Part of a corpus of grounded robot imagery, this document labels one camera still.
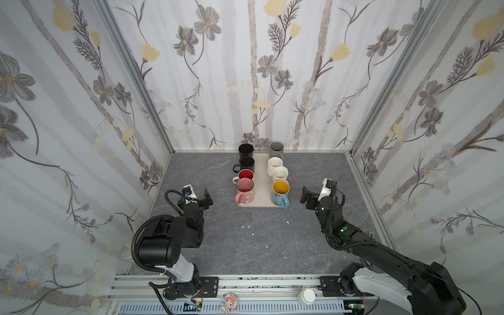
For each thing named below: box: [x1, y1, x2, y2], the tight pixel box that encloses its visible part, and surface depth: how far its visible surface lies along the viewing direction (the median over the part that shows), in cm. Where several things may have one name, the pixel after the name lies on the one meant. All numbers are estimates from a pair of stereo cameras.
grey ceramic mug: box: [269, 141, 285, 161], surface depth 110 cm
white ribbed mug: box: [266, 156, 284, 177], surface depth 107 cm
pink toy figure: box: [220, 292, 239, 315], surface depth 70 cm
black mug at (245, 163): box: [232, 156, 256, 174], surface depth 106 cm
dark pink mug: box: [234, 177, 254, 206], surface depth 95 cm
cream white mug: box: [232, 168, 255, 185], surface depth 103 cm
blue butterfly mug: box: [271, 179, 291, 210], surface depth 94 cm
